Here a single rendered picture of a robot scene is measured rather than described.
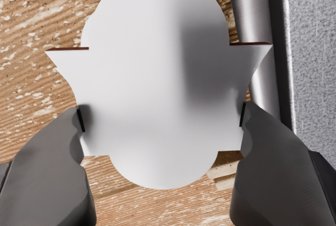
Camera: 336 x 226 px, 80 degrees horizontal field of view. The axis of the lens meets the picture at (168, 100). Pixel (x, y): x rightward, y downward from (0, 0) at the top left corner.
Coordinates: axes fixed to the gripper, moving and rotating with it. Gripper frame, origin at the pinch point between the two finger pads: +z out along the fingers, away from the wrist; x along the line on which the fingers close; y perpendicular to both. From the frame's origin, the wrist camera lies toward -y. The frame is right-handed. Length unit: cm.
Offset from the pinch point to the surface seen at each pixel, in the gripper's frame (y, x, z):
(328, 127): 9.5, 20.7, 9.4
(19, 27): -3.7, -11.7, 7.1
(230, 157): 10.0, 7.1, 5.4
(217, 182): 13.0, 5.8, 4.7
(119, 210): 21.0, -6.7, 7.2
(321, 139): 11.3, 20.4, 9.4
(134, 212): 21.6, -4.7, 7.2
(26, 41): -2.6, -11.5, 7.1
